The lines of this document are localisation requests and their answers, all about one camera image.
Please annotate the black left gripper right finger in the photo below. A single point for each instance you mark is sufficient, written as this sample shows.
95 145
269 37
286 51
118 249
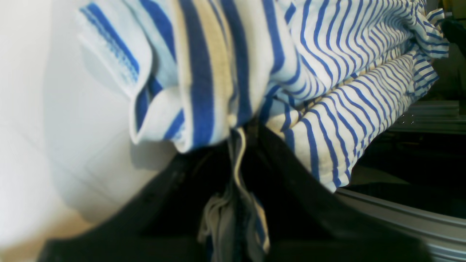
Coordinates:
306 222

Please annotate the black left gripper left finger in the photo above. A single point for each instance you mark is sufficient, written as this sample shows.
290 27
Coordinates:
161 223

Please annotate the blue white striped T-shirt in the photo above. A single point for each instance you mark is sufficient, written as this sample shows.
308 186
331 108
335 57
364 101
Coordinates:
326 76

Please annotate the aluminium table frame profile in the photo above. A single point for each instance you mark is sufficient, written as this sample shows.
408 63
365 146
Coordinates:
412 178

